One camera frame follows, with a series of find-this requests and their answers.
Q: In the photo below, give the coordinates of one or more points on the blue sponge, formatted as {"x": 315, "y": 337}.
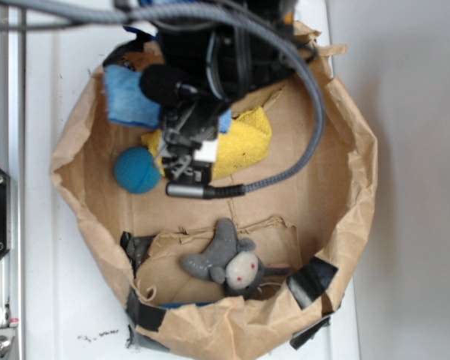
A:
{"x": 126, "y": 104}

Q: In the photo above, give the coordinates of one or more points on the brown paper bag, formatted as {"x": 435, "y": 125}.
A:
{"x": 318, "y": 222}

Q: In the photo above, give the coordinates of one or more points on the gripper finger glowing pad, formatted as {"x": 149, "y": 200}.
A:
{"x": 190, "y": 166}

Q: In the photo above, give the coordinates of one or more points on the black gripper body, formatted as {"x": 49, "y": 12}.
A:
{"x": 223, "y": 62}

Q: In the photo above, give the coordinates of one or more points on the blue textured ball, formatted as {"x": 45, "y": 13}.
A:
{"x": 135, "y": 172}

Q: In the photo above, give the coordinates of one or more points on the grey plush mouse toy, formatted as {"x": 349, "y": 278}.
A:
{"x": 231, "y": 262}

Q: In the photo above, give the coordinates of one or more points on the yellow towel cloth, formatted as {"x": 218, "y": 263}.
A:
{"x": 242, "y": 142}

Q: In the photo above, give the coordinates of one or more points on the aluminium rail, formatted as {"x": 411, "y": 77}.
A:
{"x": 12, "y": 106}

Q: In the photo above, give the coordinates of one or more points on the black foam microphone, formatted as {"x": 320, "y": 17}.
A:
{"x": 160, "y": 83}

